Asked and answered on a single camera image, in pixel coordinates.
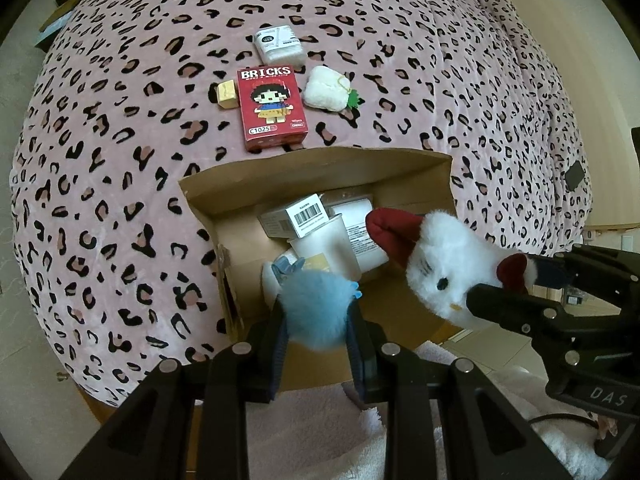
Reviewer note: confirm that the small grey carton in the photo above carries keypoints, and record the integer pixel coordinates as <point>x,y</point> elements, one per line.
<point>272,222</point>

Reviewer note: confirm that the red toy bricks box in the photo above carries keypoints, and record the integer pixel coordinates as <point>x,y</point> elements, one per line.
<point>270,105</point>

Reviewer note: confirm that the white plush radish charm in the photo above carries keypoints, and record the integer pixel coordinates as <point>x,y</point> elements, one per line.
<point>325,87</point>

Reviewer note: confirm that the cardboard box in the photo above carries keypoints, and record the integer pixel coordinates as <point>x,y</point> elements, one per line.
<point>310,175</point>

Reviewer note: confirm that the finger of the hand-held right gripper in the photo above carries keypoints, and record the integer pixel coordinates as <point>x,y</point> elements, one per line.
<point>555,272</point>
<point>510,310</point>

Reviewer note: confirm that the blue fluffy pompom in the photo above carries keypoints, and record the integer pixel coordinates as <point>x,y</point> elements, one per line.
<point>315,305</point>

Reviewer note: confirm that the pink leopard print blanket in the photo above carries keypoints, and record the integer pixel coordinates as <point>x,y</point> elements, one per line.
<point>125,160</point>

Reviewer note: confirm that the white fluffy rug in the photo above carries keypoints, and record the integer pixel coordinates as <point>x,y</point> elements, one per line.
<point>500,390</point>

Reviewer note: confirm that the small yellow block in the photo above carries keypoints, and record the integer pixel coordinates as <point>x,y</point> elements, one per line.
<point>227,94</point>

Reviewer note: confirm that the black square tag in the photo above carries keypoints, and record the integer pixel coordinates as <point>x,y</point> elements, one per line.
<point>575,176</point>

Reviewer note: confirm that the white cat plush toy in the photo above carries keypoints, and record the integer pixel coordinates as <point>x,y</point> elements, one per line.
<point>435,265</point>

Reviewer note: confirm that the clear cotton swab box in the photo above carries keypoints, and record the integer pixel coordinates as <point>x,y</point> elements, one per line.
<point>280,45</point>

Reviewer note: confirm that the small white barcode box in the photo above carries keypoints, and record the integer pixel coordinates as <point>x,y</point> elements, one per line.
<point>307,215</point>

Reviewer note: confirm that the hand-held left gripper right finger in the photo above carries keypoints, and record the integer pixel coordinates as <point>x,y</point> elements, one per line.
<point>356,360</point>

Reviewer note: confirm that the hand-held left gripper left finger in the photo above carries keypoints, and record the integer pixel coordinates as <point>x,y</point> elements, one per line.
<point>279,360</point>

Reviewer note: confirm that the dark flat boxes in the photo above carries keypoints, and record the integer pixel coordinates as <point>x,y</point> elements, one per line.
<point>57,15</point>

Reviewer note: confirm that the white paper cup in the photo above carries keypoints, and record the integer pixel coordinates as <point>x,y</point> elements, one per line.
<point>325,245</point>

